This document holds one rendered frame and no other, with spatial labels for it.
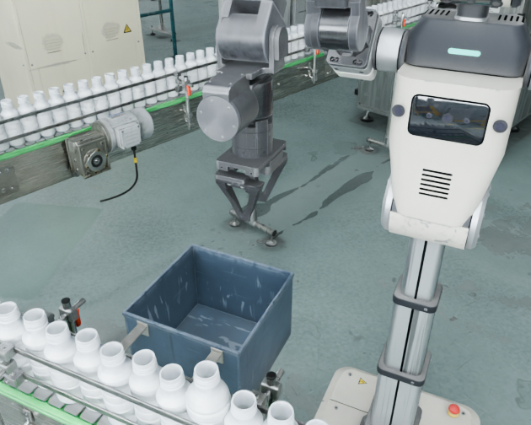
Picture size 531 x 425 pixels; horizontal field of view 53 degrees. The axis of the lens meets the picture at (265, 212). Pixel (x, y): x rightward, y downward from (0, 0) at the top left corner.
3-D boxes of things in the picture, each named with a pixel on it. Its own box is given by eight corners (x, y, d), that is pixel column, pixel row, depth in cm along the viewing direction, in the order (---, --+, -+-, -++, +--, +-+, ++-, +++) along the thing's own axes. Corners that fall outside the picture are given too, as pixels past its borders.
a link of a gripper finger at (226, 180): (216, 223, 78) (212, 164, 73) (238, 200, 83) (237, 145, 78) (258, 234, 75) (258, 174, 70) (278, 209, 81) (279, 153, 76)
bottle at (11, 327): (23, 357, 107) (1, 294, 99) (50, 363, 106) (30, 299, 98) (4, 381, 102) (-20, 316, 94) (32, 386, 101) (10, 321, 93)
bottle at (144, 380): (179, 420, 95) (170, 354, 86) (155, 444, 91) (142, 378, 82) (155, 404, 98) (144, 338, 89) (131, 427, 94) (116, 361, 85)
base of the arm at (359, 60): (367, 70, 111) (380, 12, 110) (359, 59, 103) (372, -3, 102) (326, 65, 114) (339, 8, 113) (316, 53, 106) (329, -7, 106)
